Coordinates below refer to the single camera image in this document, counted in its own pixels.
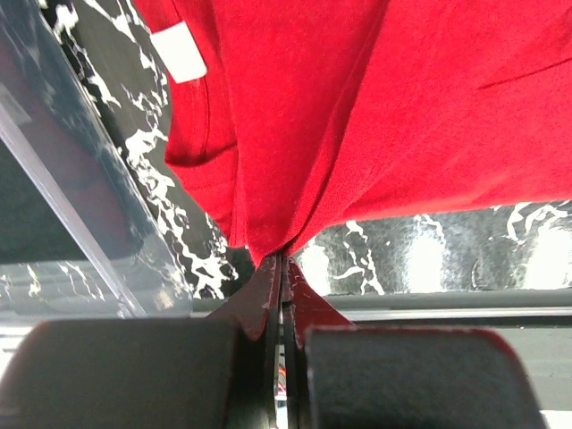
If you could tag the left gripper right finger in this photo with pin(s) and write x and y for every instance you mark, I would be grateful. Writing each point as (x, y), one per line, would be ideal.
(312, 328)

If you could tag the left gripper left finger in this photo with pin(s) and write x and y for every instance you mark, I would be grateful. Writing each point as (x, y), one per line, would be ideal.
(255, 310)

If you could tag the red t-shirt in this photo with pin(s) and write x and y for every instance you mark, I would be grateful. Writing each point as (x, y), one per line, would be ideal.
(292, 116)

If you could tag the clear plastic bin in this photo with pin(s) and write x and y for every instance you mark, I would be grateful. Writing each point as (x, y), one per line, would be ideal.
(55, 136)

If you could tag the black t-shirt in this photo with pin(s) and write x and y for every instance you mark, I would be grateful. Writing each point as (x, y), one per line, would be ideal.
(30, 230)

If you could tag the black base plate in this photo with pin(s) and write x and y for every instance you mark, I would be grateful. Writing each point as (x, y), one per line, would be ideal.
(536, 323)

